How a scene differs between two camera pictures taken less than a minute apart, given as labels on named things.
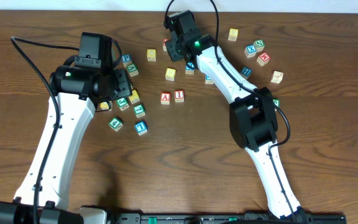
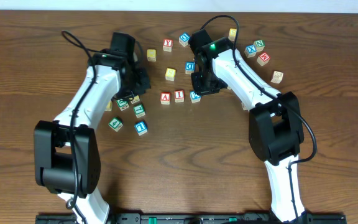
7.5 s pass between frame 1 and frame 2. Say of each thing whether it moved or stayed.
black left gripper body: moved
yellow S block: stayed
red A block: stayed
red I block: stayed
